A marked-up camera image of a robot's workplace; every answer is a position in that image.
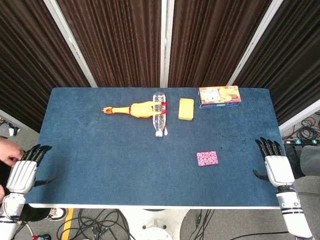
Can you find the yellow floor tape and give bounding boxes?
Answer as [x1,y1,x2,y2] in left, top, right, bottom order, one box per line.
[61,208,75,240]

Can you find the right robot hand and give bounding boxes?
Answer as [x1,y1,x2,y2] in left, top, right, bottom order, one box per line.
[252,136,296,188]

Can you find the black cable with inline box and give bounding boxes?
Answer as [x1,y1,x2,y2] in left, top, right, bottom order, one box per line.
[187,209,216,240]

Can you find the white aluminium partition rail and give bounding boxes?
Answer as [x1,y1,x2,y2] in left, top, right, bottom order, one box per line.
[0,109,40,140]
[278,99,320,133]

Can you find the black floor cable bundle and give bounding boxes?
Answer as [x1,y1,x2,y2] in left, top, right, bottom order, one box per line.
[56,208,132,240]

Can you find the white table pedestal base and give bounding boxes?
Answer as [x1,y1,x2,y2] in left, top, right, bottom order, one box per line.
[119,208,188,240]

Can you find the bystander black trousers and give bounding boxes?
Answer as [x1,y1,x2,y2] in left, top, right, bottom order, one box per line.
[14,206,52,223]

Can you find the bystander bare hand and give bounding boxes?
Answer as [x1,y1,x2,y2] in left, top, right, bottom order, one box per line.
[0,137,26,166]

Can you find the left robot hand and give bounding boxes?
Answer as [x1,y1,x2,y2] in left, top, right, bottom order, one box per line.
[5,143,57,195]

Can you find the tangled coloured floor cables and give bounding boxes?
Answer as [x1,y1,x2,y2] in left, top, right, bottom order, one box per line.
[282,117,320,141]

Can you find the brown pleated curtain panel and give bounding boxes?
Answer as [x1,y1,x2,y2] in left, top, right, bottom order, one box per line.
[0,0,92,133]
[56,0,163,88]
[233,0,320,126]
[167,0,273,88]

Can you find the orange cookie box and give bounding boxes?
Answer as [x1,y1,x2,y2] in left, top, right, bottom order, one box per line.
[198,85,242,109]

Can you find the yellow rubber chicken toy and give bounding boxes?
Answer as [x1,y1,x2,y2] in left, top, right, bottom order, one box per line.
[101,100,169,119]

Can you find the white aluminium partition post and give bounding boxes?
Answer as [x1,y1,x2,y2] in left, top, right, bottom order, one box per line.
[159,0,175,88]
[226,0,285,87]
[43,0,98,88]

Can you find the yellow sponge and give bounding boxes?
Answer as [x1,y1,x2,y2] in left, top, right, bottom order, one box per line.
[178,97,195,121]

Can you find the clear plastic bottle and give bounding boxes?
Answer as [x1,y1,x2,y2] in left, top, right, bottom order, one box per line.
[152,91,168,138]

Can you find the white black sneaker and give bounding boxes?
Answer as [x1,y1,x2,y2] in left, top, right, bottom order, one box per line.
[47,207,69,221]

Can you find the blue fabric table cover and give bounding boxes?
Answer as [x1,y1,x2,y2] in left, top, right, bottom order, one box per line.
[24,86,285,208]

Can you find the red white patterned card deck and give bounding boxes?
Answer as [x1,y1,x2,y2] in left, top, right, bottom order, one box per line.
[196,150,219,167]

